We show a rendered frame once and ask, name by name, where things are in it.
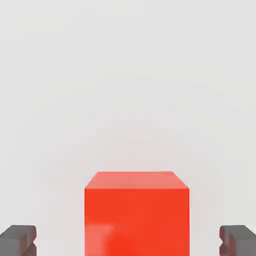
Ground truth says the small red cube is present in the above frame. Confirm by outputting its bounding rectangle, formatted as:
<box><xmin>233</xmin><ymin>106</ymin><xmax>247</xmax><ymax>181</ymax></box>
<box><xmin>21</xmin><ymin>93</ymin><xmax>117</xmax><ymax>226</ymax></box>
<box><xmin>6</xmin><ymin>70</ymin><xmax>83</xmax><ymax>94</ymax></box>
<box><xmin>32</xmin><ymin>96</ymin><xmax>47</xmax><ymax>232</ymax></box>
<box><xmin>84</xmin><ymin>170</ymin><xmax>190</xmax><ymax>256</ymax></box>

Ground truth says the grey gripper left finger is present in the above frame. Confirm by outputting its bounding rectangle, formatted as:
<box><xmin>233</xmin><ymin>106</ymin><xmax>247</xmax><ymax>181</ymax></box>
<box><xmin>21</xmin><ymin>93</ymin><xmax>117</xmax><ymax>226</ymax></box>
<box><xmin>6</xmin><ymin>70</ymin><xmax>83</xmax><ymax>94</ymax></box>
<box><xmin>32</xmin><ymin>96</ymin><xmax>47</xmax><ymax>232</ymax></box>
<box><xmin>0</xmin><ymin>224</ymin><xmax>38</xmax><ymax>256</ymax></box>

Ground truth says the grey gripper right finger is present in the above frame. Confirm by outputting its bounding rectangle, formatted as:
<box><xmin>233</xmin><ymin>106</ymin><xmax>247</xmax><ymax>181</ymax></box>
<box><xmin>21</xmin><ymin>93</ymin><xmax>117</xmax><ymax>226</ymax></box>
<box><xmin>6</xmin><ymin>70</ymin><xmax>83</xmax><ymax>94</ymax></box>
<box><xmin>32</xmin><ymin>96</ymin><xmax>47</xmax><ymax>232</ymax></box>
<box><xmin>219</xmin><ymin>224</ymin><xmax>256</xmax><ymax>256</ymax></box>

